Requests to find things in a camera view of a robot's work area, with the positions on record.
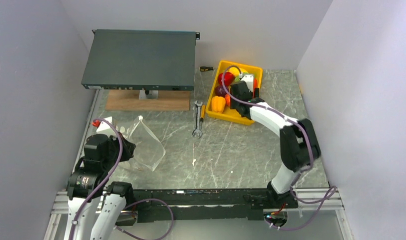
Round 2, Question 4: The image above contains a green cabbage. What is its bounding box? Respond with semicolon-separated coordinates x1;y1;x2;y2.
234;72;248;83

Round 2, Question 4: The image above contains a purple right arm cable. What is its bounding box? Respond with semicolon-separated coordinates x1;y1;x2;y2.
221;65;338;232

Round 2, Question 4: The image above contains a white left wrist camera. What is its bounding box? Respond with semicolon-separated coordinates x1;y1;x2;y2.
92;116;116;137

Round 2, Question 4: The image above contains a wooden board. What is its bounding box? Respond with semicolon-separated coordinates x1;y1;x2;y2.
105;90;191;111

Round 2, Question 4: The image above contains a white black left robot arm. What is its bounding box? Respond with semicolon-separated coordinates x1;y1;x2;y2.
64;134;136;240

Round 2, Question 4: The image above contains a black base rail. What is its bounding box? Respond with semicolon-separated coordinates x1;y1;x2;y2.
126;188;298;223

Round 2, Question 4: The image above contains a yellow plastic tray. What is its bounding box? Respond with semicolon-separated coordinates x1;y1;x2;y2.
205;60;263;126

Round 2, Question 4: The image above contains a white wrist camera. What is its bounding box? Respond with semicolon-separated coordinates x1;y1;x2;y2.
92;116;116;137
241;74;254;92

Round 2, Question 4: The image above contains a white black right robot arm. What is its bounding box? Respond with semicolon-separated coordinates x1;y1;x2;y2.
228;81;321;208

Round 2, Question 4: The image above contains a dark green rack server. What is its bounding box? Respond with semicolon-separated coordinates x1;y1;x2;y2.
81;29;200;92

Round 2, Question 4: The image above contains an orange pumpkin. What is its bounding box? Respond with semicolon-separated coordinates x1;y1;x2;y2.
224;94;231;107

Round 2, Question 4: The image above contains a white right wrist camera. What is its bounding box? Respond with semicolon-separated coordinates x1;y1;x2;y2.
241;74;254;92

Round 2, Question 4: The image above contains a metal server stand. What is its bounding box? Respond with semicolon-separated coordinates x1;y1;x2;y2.
139;90;159;100

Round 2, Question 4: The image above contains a clear spotted zip top bag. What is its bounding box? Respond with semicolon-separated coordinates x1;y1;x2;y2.
119;115;166;172

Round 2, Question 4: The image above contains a yellow bell pepper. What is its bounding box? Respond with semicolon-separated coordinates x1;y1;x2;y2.
211;96;226;113

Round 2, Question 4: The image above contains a silver wrench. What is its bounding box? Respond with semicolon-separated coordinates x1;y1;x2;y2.
192;100;203;138

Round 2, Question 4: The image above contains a purple onion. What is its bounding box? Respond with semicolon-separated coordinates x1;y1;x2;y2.
214;85;229;97

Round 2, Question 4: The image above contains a yellow handled screwdriver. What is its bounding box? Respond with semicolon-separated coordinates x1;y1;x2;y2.
199;105;206;124

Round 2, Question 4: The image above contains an aluminium frame rail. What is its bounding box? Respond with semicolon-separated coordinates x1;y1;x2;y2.
43;188;356;240

